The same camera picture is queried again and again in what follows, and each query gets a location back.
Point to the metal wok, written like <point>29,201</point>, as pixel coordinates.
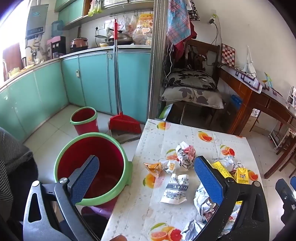
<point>121,38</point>

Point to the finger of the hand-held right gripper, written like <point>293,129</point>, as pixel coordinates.
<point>285,197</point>

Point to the crushed patterned paper cup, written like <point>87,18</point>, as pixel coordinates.
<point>174,190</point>

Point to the large crumpled silver wrapper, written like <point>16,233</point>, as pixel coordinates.
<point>203,205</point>

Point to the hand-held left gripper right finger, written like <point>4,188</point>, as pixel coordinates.
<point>208,180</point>

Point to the person's dark trousers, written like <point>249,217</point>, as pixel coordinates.
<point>23,180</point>

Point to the red white checkered board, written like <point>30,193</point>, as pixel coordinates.
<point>228,55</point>

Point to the crumpled white grey wrapper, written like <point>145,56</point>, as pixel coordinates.
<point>227,161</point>

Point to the white mat purple pattern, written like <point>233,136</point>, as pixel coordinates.
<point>252,81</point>

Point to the dark red rice cooker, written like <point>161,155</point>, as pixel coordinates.
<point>79,44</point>

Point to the dark wooden chair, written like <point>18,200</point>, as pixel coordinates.
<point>203,49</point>

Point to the teal wall cabinets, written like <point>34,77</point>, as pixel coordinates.
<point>69,11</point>

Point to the dark red hanging cloth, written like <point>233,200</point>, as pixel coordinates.
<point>185,45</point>

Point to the hanging white plastic bags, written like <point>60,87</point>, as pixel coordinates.
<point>124,24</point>

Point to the green white box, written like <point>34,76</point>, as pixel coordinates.
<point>165,112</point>

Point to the purple plastic stool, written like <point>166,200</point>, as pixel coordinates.
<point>97,211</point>

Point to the grey water heater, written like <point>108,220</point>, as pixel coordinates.
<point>37,20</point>

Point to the large red bucket green rim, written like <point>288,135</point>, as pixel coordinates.
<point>108,157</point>

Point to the small red bucket green rim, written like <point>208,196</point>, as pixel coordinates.
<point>87,126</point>

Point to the blue box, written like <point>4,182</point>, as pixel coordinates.
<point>236,101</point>

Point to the pink black water dispenser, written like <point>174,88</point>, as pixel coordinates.
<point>56,47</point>

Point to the blue water jug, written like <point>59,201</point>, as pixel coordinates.
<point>57,28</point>

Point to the long yellow box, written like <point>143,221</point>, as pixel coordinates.
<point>220,168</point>

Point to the plaid hanging cloth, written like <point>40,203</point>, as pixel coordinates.
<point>178,23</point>

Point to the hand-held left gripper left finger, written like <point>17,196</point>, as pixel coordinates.
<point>85,178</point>

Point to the dark floral cushion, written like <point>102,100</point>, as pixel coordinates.
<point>189,78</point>

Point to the person's striped grey shirt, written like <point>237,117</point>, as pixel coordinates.
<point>11,157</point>

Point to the red broom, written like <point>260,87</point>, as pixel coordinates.
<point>126,124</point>

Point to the light floral cushion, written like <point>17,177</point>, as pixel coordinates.
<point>192,96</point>

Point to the teal kitchen base cabinets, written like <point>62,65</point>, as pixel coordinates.
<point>97,81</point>

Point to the small crumpled silver wrapper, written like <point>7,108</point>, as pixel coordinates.
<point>193,230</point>

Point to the aluminium door frame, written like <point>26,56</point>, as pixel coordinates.
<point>158,58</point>

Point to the brown wooden desk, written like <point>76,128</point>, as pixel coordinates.
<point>256,102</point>

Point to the yellow packaged goods bag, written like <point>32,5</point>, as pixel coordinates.
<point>143,29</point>

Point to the crumpled orange white wrapper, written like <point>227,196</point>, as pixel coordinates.
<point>153,167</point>

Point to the crumpled red print paper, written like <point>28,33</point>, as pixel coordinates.
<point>185,153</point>

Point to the black white patterned cloth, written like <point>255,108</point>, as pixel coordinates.
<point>193,10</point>

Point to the white plastic bag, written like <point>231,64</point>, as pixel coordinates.
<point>249,64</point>

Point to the fruit print tablecloth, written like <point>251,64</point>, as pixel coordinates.
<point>180,136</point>

